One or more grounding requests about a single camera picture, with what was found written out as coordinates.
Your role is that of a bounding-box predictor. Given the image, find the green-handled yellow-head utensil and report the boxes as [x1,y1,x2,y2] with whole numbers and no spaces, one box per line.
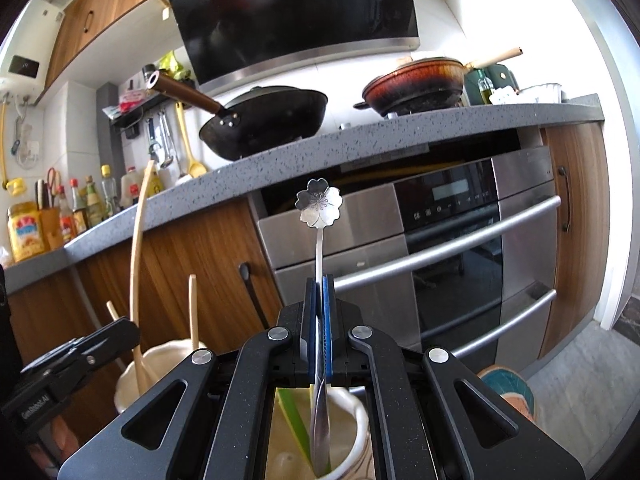
[276,389,315,463]

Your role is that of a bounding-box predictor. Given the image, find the white ceramic floral utensil holder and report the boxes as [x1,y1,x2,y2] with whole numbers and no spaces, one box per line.
[114,339,377,480]

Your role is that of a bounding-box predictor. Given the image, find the white jug red label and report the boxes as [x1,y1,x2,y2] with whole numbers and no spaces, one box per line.
[120,166,144,209]

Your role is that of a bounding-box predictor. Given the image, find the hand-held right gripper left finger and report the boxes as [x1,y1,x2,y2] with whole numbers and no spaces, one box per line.
[57,277,322,480]

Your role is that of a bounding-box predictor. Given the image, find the yellow gas hose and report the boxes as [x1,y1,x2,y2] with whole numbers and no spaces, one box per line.
[0,102,12,187]

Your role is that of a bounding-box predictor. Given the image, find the clear oil bottle yellow cap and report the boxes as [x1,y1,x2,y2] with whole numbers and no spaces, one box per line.
[100,164,121,217]

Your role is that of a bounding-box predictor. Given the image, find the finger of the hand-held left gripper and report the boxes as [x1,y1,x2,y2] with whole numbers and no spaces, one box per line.
[20,317,142,387]

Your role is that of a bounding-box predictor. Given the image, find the printed tablecloth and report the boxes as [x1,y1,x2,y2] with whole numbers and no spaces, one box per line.
[27,364,539,468]

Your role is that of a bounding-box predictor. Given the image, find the black range hood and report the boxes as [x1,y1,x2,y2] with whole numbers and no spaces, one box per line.
[160,0,421,87]

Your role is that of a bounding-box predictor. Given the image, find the white water heater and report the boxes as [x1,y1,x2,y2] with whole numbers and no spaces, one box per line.
[0,0,66,107]

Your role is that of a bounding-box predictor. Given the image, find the wooden base cabinets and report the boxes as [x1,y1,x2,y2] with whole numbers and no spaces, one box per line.
[5,121,612,456]

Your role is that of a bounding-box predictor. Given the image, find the grey stone countertop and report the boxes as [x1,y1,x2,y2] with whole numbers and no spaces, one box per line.
[0,93,607,295]

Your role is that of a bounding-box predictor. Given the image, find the brown pan with wooden handle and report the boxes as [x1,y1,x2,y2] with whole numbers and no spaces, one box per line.
[353,47,524,119]

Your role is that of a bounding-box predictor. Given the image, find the red-label sauce bottle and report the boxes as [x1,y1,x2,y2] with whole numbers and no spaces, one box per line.
[57,185,76,244]

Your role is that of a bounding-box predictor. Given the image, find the glass oil bottle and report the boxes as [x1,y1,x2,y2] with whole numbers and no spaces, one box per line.
[475,70,494,106]

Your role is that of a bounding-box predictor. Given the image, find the wooden knife block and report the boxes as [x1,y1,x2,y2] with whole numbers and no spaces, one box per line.
[38,207,64,252]

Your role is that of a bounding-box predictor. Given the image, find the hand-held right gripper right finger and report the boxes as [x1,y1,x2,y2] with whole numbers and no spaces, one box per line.
[321,274,587,480]

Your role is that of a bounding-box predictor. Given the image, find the black wall shelf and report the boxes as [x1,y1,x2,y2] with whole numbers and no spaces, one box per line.
[106,91,202,139]

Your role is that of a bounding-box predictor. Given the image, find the black cabinet handle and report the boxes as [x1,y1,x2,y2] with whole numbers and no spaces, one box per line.
[238,262,271,332]
[557,165,572,234]

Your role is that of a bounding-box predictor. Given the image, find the dark sauce bottle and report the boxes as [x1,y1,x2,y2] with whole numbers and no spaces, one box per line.
[70,178,89,234]

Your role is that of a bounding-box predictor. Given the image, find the metal ladle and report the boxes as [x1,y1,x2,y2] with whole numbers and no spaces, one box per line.
[145,114,176,169]

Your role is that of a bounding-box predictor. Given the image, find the yellow lidded jar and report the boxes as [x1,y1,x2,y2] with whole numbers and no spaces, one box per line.
[7,202,49,264]

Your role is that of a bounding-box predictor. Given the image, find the yellow-green bag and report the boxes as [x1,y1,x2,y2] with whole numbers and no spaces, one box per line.
[158,50,194,84]

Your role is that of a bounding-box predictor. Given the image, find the white dish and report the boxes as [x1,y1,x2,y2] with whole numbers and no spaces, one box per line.
[516,82,564,104]

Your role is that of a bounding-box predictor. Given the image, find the black wok with wooden handle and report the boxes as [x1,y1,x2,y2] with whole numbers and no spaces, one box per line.
[146,71,330,162]

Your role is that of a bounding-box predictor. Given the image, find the green-label sauce bottle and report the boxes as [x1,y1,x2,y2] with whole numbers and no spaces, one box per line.
[85,175,104,227]

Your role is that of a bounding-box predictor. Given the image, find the wooden upper cabinet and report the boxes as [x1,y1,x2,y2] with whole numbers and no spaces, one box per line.
[42,0,174,95]

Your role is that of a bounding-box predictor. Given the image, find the stainless steel built-in oven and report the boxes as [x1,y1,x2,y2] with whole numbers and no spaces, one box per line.
[256,146,562,363]

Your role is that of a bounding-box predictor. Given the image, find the silver flower-end spoon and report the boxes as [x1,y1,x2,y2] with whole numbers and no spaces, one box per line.
[295,177,345,477]

